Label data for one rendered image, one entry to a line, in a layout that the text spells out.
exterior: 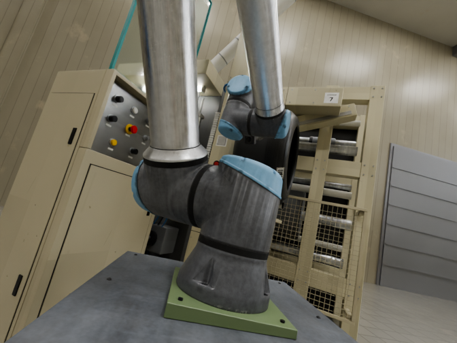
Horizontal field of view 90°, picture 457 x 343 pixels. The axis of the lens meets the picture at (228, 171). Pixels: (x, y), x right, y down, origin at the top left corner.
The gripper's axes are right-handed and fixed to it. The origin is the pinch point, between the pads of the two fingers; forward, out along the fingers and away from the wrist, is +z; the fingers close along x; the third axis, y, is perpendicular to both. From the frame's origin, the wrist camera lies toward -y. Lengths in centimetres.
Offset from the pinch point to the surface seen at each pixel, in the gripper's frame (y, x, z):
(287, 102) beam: 58, 2, 49
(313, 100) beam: 60, -17, 48
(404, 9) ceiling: 602, -155, 399
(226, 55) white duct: 105, 64, 46
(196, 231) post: -48, 36, 36
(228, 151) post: 4.8, 27.5, 29.1
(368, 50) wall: 502, -89, 423
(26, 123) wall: 58, 498, 132
